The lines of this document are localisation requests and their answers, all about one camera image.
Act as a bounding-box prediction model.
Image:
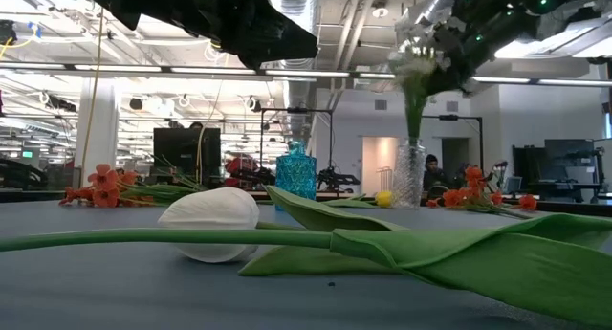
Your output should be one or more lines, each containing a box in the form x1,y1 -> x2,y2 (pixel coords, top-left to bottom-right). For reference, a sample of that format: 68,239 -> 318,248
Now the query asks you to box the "yellow extension cable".
77,7 -> 105,190

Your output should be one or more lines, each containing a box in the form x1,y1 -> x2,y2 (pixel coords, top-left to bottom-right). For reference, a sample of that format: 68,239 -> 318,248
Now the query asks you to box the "black computer monitor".
152,127 -> 222,169

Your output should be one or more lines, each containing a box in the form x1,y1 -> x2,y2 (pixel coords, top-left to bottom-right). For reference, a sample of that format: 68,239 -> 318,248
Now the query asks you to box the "dark office workstation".
512,138 -> 604,202

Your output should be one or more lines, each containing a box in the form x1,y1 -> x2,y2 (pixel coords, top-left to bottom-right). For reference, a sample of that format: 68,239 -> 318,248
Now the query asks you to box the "blue cut glass vase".
274,141 -> 317,211

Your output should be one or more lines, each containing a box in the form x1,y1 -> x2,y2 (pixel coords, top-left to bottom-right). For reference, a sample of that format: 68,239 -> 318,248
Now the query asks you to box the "white artificial tulip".
157,185 -> 410,276

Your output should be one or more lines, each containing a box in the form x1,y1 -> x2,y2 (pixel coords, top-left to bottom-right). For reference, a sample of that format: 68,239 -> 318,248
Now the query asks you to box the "white building column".
76,78 -> 119,187

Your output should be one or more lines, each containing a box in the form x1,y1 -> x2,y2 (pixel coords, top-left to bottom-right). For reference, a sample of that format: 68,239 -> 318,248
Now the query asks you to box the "black metal frame stand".
259,107 -> 335,181
420,113 -> 484,178

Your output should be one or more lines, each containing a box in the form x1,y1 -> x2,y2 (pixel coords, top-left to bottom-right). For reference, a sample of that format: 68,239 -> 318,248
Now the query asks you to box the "green tulip stem foreground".
0,212 -> 612,327

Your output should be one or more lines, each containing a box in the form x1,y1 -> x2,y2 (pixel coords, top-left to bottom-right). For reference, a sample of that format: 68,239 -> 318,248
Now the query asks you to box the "red equipment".
226,156 -> 260,190

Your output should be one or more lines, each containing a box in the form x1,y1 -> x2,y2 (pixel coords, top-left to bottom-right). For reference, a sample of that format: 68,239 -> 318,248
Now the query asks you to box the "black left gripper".
133,0 -> 319,71

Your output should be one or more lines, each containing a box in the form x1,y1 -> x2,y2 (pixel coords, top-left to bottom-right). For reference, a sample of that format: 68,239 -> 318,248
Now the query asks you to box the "clear cut glass vase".
392,138 -> 426,210

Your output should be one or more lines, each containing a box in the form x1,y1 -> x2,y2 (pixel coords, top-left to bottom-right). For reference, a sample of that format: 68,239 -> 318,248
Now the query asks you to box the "long ceiling light strip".
265,69 -> 398,81
470,75 -> 612,88
0,60 -> 259,77

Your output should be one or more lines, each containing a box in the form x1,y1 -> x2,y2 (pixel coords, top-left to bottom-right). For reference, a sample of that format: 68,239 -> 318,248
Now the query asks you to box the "white artificial flower bunch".
387,13 -> 468,152

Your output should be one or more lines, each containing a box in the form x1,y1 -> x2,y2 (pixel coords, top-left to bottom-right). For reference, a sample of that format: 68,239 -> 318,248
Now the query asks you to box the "orange artificial flower bunch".
59,163 -> 211,209
426,165 -> 539,220

